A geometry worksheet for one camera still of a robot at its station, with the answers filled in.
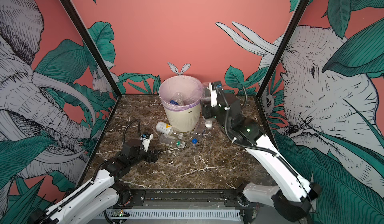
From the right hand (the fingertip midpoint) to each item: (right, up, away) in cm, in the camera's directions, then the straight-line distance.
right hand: (204, 99), depth 63 cm
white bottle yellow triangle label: (-23, -17, +31) cm, 42 cm away
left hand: (-26, -25, +19) cm, 40 cm away
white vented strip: (-14, -55, +7) cm, 57 cm away
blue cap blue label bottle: (-16, +2, +36) cm, 40 cm away
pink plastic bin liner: (-6, +8, +35) cm, 37 cm away
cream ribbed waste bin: (-10, -12, +26) cm, 30 cm away
